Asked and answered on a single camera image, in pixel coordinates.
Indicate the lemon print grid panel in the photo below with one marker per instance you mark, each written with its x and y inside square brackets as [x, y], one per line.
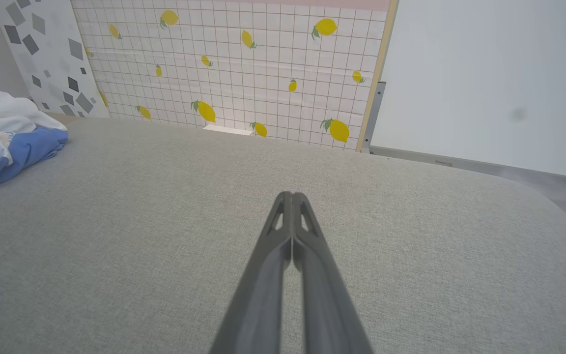
[243, 69]

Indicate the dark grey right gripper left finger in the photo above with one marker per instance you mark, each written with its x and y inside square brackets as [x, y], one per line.
[258, 295]

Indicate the white panel with grey shapes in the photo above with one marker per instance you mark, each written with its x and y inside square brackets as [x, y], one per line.
[47, 54]

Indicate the plain white board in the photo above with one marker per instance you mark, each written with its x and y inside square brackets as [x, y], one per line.
[484, 73]

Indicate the light wooden edge strip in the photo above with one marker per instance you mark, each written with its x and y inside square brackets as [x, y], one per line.
[376, 78]

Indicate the grey fabric sofa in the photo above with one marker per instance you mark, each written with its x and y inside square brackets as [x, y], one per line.
[116, 221]

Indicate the grey metal bracket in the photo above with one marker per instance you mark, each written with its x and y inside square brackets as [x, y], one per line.
[372, 118]

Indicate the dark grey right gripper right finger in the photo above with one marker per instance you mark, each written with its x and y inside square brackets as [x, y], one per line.
[327, 305]

